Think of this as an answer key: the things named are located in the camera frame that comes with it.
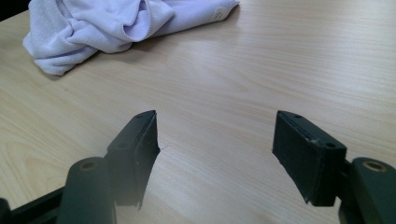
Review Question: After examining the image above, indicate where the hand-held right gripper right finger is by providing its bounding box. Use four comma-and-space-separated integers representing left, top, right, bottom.
272, 109, 348, 207

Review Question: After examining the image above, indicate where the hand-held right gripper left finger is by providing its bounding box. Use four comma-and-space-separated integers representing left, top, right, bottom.
105, 109, 162, 210

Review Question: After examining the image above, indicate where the lavender printed towel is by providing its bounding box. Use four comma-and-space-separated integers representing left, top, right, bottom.
21, 0, 241, 77

